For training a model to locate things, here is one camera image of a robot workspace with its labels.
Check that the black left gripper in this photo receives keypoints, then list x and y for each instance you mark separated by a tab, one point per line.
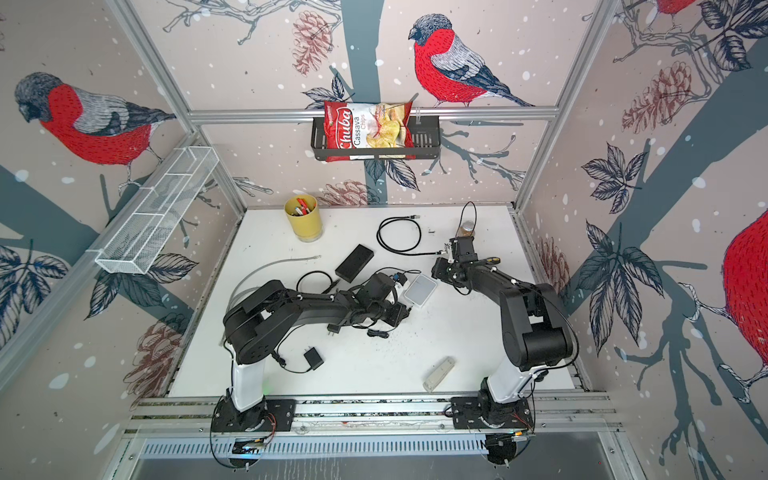
399	315

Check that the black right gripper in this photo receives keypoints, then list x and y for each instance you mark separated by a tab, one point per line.
437	269

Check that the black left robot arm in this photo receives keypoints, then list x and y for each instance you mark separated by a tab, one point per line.
256	326

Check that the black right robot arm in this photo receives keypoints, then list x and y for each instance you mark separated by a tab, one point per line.
535	333

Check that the black ribbed power brick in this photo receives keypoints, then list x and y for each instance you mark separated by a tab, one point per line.
354	263

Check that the beige power strip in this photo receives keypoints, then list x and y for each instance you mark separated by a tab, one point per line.
438	373

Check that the yellow pen cup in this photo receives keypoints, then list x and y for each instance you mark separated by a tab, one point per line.
304	217

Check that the red cassava chips bag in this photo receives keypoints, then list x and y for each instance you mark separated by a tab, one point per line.
355	126

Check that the black wall plug adapter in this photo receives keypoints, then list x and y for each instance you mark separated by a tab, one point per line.
313	358

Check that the black wire wall basket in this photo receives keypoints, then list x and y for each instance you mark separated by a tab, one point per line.
425	135

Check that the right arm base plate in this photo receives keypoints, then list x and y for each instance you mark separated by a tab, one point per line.
475	413

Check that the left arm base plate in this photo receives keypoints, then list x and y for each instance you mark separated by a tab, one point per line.
270	415

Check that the white mesh wall shelf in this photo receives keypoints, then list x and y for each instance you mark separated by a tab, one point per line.
162	204

